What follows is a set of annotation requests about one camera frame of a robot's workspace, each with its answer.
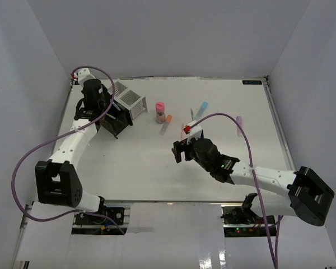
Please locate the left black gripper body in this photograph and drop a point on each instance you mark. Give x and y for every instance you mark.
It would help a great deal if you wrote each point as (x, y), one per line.
(106, 98)

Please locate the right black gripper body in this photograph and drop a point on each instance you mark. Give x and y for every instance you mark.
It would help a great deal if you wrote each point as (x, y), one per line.
(192, 155)

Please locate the blue-capped white marker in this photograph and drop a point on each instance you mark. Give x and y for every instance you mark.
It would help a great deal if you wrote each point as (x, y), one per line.
(117, 107)

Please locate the green gel pen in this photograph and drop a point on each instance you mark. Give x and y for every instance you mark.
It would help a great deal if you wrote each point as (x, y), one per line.
(191, 114)

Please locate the orange gel pen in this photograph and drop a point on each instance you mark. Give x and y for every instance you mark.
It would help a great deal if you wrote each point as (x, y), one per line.
(182, 131)

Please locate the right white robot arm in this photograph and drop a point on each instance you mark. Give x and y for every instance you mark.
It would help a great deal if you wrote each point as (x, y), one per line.
(303, 193)

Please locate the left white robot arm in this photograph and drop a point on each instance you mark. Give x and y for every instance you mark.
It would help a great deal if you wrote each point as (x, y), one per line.
(57, 181)

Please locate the orange-capped lead case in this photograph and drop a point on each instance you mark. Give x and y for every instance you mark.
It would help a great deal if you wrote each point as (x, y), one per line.
(165, 125)

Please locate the black two-slot pen holder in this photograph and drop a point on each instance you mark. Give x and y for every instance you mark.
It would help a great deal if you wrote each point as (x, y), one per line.
(121, 121)

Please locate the pink-capped glue bottle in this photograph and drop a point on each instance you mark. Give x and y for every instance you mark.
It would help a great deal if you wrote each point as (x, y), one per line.
(160, 112)

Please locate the white two-slot pen holder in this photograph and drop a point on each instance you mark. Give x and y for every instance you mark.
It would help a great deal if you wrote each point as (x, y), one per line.
(130, 99)

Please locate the blue-capped lead case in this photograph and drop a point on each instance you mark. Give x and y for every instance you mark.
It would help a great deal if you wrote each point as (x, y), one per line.
(201, 110)

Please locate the purple highlighter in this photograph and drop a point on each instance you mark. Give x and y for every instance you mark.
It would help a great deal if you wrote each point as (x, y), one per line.
(239, 128)

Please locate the right black table label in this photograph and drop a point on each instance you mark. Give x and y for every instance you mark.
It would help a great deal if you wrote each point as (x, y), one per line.
(251, 82)

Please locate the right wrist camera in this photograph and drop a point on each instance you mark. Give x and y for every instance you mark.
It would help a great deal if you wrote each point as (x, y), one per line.
(192, 132)

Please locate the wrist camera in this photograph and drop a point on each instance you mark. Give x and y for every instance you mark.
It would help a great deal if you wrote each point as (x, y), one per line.
(82, 75)
(192, 132)

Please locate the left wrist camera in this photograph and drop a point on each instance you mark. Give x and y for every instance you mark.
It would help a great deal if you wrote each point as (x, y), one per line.
(82, 75)

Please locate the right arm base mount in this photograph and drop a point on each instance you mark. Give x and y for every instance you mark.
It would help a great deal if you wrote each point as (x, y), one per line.
(241, 222)

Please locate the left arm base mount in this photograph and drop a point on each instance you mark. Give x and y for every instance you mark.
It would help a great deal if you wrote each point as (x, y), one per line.
(113, 223)

